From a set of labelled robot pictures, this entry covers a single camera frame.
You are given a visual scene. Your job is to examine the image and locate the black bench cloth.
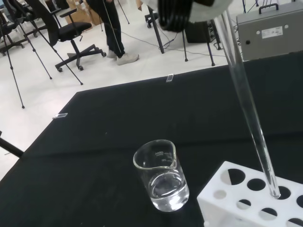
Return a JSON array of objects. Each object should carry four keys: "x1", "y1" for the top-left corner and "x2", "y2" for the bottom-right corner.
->
[{"x1": 0, "y1": 50, "x2": 303, "y2": 227}]

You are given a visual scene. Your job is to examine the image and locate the grey metal case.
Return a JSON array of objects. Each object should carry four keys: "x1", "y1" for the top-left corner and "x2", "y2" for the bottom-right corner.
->
[{"x1": 236, "y1": 3, "x2": 303, "y2": 62}]

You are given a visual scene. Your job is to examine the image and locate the glass beaker with water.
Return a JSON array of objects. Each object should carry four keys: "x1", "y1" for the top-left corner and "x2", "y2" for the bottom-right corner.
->
[{"x1": 132, "y1": 139, "x2": 190, "y2": 212}]

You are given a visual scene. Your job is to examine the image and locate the brown cardboard boxes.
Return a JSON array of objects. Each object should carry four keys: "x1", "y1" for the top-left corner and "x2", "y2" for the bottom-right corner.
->
[{"x1": 66, "y1": 0, "x2": 104, "y2": 26}]

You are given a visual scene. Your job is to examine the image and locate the person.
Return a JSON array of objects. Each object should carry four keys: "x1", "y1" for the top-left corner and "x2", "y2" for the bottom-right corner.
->
[{"x1": 86, "y1": 0, "x2": 140, "y2": 66}]

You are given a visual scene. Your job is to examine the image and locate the black office chair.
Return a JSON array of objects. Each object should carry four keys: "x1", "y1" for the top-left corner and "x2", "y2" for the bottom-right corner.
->
[
  {"x1": 0, "y1": 8, "x2": 26, "y2": 56},
  {"x1": 25, "y1": 0, "x2": 107, "y2": 73}
]

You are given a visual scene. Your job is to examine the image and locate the black equipment box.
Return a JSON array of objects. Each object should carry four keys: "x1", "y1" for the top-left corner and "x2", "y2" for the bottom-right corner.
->
[{"x1": 185, "y1": 20, "x2": 223, "y2": 44}]

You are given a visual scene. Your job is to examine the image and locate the black floor cable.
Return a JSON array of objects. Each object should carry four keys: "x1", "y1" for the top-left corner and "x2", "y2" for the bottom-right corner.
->
[{"x1": 122, "y1": 30, "x2": 182, "y2": 49}]

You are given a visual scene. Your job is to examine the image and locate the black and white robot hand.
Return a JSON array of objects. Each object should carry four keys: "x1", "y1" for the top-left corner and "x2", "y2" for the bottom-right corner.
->
[{"x1": 142, "y1": 0, "x2": 234, "y2": 33}]

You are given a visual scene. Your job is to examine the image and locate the black tripod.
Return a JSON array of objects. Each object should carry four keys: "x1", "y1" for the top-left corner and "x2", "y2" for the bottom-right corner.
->
[
  {"x1": 144, "y1": 6, "x2": 216, "y2": 67},
  {"x1": 0, "y1": 0, "x2": 84, "y2": 109}
]

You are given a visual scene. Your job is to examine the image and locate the white test tube rack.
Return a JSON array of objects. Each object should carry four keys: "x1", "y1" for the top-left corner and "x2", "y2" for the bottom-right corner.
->
[{"x1": 196, "y1": 161, "x2": 303, "y2": 227}]

